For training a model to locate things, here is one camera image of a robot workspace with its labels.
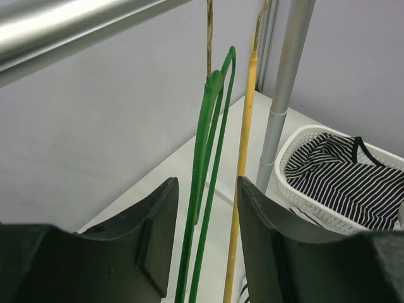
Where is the white laundry basket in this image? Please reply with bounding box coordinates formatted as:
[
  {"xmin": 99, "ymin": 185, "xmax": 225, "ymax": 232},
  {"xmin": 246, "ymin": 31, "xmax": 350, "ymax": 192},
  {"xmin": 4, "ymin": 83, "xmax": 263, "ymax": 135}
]
[{"xmin": 275, "ymin": 125, "xmax": 403, "ymax": 235}]

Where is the silver clothes rack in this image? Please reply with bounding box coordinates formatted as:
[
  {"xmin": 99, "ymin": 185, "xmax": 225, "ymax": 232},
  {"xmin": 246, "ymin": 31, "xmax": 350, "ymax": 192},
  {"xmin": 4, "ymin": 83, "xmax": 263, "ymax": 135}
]
[{"xmin": 1, "ymin": 1, "xmax": 315, "ymax": 193}]

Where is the dark striped tank top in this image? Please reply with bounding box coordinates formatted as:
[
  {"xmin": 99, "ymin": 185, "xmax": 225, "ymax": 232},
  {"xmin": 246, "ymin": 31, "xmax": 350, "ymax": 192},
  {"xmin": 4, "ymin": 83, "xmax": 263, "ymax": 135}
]
[{"xmin": 285, "ymin": 133, "xmax": 403, "ymax": 230}]

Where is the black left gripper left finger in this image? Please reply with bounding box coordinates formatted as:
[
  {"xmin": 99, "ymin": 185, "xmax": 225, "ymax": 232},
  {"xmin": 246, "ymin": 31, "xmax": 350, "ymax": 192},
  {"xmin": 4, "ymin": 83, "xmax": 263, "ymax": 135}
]
[{"xmin": 1, "ymin": 177, "xmax": 179, "ymax": 302}]

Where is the yellow hanger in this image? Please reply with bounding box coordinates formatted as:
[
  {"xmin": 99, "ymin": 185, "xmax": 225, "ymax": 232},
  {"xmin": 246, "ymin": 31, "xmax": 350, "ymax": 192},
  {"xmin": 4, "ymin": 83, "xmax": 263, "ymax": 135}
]
[{"xmin": 223, "ymin": 0, "xmax": 271, "ymax": 303}]

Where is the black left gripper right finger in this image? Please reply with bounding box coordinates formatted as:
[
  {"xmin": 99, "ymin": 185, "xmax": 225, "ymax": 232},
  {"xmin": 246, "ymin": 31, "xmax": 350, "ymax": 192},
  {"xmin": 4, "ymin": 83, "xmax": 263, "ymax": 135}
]
[{"xmin": 237, "ymin": 177, "xmax": 403, "ymax": 302}]

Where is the green hanger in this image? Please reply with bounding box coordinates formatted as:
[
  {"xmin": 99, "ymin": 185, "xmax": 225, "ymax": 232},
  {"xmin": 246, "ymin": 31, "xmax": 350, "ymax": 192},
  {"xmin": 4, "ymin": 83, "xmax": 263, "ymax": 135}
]
[{"xmin": 174, "ymin": 0, "xmax": 237, "ymax": 303}]

